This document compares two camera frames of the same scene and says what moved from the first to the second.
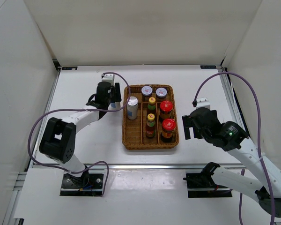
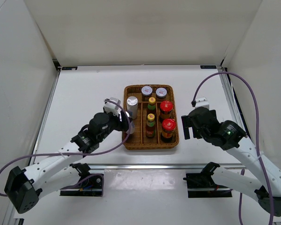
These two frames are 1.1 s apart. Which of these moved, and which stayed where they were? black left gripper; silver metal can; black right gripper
Moved: silver metal can; black left gripper
Stayed: black right gripper
